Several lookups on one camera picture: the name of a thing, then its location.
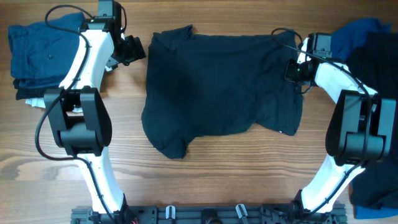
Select bright blue t-shirt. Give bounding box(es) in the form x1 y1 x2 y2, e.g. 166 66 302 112
331 18 397 219

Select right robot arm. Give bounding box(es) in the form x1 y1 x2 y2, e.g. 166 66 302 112
285 34 396 220

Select folded black garment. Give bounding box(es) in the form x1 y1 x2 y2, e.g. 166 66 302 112
13 79 58 100

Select dark green t-shirt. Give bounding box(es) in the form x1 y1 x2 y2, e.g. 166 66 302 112
142 26 303 159

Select folded white garment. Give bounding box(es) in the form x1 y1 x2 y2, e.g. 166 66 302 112
25 98 45 108

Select folded blue shorts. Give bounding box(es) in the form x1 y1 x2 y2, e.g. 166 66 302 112
8 22 80 89

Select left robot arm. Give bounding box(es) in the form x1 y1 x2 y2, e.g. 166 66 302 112
44 14 146 223

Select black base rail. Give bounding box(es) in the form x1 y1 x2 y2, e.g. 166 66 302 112
70 202 348 224

